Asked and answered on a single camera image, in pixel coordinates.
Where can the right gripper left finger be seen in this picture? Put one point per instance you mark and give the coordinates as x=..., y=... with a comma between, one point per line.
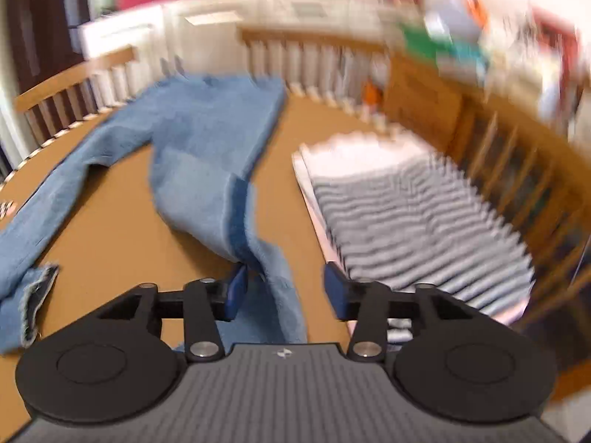
x=204, y=303

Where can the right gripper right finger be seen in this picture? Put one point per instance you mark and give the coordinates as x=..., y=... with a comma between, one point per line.
x=369, y=305

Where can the blue denim jeans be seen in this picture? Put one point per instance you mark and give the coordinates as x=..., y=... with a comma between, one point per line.
x=207, y=134

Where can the black white striped folded garment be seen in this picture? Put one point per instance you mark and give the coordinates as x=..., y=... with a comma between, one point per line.
x=401, y=213

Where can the checkerboard calibration marker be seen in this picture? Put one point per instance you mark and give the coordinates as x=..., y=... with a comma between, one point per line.
x=7, y=208

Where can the wooden chair with sticker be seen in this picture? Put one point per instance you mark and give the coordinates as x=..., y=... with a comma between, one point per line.
x=335, y=69

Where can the white cabinet with drawers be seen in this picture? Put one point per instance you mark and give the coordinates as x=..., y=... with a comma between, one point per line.
x=201, y=36

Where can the green plastic bin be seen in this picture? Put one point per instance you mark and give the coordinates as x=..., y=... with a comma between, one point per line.
x=419, y=43

